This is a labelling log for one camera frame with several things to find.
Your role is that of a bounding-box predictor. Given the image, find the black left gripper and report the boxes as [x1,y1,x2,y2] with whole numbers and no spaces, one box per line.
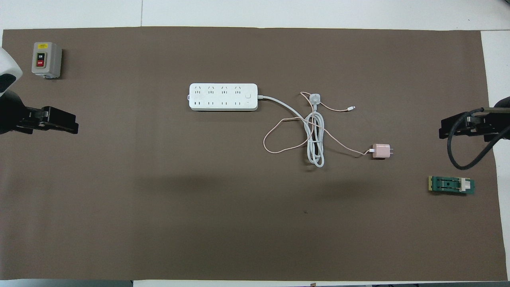
[0,91,79,135]

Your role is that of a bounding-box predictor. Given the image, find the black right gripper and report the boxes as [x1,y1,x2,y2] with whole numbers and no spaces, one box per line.
[439,96,510,142]

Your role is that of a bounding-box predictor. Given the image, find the pink charger block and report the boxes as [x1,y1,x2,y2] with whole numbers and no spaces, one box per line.
[371,143,395,161]

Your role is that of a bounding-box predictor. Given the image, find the pink charging cable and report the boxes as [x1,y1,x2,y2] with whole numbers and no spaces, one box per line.
[263,91,375,157]

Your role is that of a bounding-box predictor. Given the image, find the white power strip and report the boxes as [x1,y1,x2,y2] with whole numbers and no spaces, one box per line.
[188,83,259,112]

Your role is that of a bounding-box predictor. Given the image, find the brown table mat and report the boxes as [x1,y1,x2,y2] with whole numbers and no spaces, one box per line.
[0,27,508,281]

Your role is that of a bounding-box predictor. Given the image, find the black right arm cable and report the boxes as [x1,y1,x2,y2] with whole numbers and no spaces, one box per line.
[446,107,510,171]

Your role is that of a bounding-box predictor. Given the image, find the green knife switch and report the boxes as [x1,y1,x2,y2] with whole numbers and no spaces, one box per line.
[428,175,476,196]

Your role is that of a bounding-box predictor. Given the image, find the grey on-off switch box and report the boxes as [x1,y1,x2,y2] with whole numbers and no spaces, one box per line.
[31,42,63,79]

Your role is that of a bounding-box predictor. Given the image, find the white power strip cord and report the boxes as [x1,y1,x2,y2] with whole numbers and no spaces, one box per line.
[257,92,325,168]

